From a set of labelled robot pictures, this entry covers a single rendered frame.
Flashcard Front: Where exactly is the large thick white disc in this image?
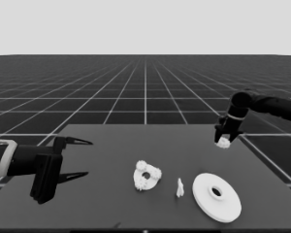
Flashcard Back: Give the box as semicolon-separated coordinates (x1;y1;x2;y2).
192;173;243;224

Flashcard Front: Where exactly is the small white T-shaped piece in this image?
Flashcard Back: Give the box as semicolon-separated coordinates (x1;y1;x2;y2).
176;178;185;199

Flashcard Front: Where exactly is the white round carrier with pins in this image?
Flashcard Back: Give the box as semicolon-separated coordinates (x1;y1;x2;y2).
133;162;162;192

